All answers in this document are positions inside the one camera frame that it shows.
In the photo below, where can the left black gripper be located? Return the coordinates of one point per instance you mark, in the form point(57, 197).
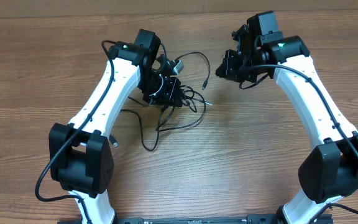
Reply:
point(174, 91)

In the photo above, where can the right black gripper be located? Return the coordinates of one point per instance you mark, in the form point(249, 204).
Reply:
point(229, 66)

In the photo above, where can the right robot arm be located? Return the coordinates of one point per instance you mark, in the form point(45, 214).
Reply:
point(330, 172)

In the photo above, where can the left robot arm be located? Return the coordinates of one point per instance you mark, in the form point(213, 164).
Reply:
point(80, 155)

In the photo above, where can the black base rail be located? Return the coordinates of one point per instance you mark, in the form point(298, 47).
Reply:
point(194, 220)

